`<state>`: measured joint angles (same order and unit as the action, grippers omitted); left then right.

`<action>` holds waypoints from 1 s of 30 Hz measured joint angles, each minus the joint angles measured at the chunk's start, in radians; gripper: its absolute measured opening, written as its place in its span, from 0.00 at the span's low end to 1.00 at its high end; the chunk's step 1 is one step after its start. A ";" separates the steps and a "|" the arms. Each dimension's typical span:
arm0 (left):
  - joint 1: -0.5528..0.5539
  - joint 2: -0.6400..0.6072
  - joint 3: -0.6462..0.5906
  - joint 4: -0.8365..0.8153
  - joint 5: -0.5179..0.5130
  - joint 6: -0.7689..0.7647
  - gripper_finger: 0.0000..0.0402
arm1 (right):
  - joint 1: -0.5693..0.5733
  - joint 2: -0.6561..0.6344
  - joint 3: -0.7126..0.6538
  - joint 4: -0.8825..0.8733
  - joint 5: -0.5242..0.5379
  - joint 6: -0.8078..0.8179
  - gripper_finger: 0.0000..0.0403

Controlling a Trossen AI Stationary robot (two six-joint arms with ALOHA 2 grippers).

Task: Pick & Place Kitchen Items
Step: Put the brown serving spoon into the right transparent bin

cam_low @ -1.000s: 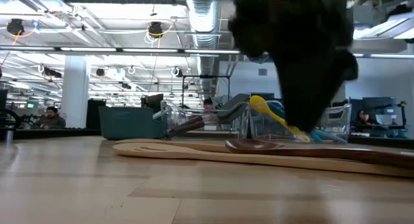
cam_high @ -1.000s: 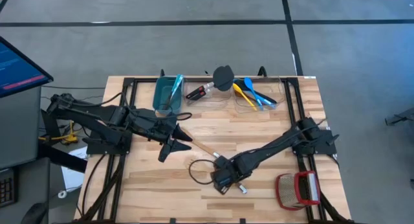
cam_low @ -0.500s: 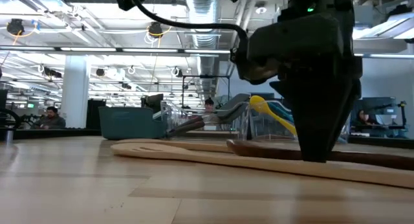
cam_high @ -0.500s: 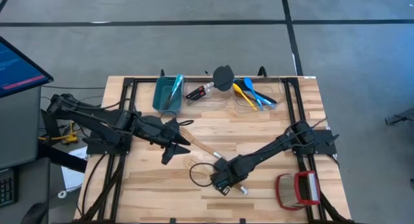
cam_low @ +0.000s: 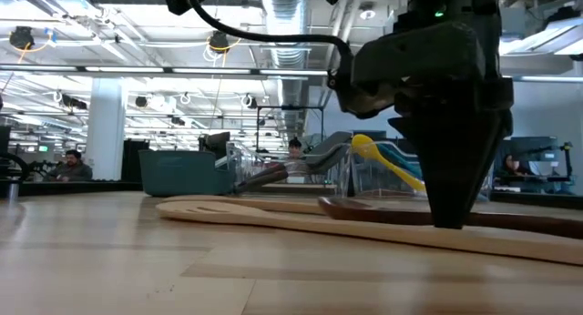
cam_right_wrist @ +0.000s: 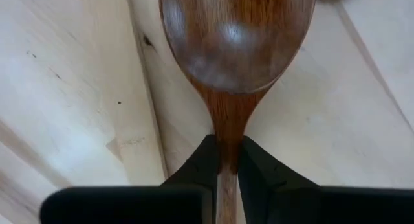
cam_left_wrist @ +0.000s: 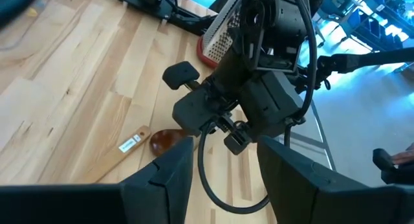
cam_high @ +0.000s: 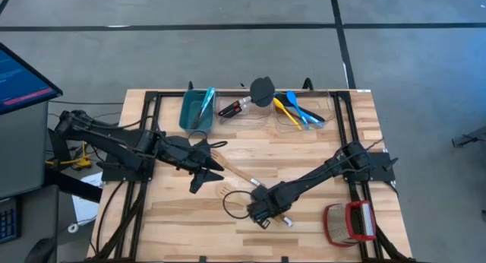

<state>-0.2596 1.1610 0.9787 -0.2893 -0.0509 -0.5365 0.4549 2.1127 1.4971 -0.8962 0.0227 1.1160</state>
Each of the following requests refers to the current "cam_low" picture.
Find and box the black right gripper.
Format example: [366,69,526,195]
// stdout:
[350,21,517,230]

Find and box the large pale blue spoon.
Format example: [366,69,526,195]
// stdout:
[376,143,425,182]

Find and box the dark brown wooden spoon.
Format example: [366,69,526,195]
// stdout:
[317,196,583,240]

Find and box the grey wedge spatula black handle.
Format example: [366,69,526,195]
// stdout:
[245,131,353,188]

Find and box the person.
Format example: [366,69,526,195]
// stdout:
[286,137,305,164]
[499,153,526,178]
[45,148,95,183]

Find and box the long ceiling light strip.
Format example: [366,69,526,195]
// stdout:
[0,64,583,83]

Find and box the grey monitor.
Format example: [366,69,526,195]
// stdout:
[512,135,565,165]

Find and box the black equipment stand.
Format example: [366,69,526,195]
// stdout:
[523,140,576,182]

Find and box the white building column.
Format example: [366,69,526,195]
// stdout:
[84,76,128,180]

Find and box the light wooden spork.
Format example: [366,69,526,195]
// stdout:
[155,199,583,267]

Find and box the black monitor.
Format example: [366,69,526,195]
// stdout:
[198,131,232,160]

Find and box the dark cabinet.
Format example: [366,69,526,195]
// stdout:
[121,137,151,185]

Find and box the light wooden slotted spatula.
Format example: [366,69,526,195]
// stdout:
[162,194,330,216]

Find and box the black ceiling cable reel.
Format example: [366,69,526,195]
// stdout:
[7,25,36,51]
[208,29,231,53]

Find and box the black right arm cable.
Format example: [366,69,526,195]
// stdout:
[181,0,355,91]

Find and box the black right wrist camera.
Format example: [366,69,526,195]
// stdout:
[327,55,403,121]

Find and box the silver spiral ventilation duct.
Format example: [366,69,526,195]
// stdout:
[260,0,312,141]

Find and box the black metal frame rig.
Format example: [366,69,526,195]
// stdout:
[254,105,326,146]

